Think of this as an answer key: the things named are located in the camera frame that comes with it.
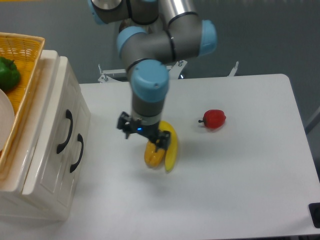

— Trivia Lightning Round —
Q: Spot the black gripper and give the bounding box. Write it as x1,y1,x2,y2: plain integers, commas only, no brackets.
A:
117,111,171,152

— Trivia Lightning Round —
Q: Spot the white top drawer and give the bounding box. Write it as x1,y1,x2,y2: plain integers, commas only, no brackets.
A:
22,56,80,196

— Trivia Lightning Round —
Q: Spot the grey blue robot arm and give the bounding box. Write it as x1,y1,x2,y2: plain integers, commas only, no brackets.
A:
88,0,218,150

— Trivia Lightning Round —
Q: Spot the white drawer cabinet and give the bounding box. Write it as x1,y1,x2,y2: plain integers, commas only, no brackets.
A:
0,50,91,221

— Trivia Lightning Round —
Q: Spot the yellow bell pepper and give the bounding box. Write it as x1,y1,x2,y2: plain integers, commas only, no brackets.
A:
144,141,166,168

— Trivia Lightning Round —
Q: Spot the yellow banana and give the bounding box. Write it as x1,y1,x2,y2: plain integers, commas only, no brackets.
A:
159,120,179,173

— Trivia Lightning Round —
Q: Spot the red bell pepper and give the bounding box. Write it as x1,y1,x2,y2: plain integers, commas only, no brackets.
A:
198,109,226,129

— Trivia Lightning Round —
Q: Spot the white plate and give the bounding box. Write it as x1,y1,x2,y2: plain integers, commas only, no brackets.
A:
0,90,15,151

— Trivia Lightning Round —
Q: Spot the yellow woven basket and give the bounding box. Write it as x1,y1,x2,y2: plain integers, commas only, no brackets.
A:
0,32,45,172

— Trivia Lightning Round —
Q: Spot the green bell pepper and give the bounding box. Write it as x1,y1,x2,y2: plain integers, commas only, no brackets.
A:
0,56,21,92

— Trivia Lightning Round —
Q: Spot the black corner object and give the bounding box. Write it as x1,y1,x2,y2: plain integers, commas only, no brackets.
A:
308,202,320,229

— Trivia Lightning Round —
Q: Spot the black lower drawer handle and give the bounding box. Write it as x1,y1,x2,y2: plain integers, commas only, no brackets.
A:
69,133,84,173

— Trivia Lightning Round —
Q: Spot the white table bracket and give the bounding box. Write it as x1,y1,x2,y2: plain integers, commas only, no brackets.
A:
228,61,239,77

